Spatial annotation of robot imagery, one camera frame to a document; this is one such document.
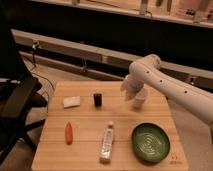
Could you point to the black office chair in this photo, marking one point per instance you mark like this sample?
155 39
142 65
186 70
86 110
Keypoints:
18 94

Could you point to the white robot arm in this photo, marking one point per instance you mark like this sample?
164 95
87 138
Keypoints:
146 70

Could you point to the green ribbed plate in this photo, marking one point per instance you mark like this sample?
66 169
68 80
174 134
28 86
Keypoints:
150 142

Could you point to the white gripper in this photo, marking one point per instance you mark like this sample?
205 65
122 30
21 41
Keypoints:
129 95

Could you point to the black standing eraser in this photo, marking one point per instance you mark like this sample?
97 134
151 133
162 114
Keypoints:
97 99

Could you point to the clear plastic bottle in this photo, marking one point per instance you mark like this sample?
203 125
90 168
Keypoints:
107 142

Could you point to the white paper cup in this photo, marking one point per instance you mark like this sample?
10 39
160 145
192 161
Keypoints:
140 98

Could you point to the white sponge block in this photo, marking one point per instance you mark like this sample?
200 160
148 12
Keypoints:
71 101

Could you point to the orange carrot toy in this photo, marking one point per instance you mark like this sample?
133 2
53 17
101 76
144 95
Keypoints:
68 133

